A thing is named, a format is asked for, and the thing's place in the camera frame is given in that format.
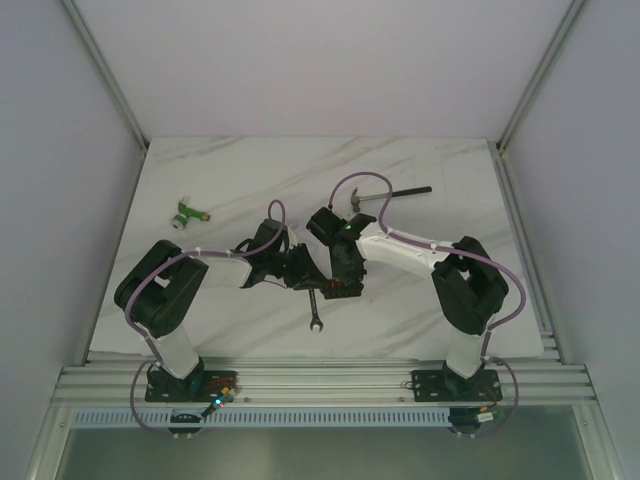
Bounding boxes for black fuse box base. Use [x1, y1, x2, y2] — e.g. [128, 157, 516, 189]
[320, 279, 364, 300]

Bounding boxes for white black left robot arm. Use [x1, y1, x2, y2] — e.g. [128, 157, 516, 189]
[114, 219, 327, 402]

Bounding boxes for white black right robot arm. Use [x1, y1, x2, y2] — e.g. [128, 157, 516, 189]
[306, 207, 509, 401]

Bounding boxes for silver open-end wrench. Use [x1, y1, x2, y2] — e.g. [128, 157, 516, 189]
[308, 289, 324, 333]

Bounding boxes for green white connector plug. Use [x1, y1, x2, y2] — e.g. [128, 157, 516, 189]
[171, 197, 211, 230]

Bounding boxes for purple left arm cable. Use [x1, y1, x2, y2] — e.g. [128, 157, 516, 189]
[122, 200, 287, 441]

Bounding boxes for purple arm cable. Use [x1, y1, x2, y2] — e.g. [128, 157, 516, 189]
[122, 200, 287, 441]
[328, 171, 529, 441]

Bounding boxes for claw hammer black handle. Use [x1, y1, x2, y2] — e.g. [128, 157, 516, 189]
[348, 185, 433, 215]

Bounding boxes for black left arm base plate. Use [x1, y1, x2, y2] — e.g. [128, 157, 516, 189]
[145, 370, 237, 403]

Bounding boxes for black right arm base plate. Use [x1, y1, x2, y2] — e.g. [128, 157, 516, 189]
[409, 365, 503, 403]

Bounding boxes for white slotted cable duct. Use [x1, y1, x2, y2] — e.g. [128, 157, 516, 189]
[71, 406, 451, 429]

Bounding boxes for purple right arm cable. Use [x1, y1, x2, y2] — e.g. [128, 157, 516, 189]
[328, 171, 529, 441]

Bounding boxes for aluminium rail frame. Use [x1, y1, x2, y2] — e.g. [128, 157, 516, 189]
[29, 0, 640, 480]

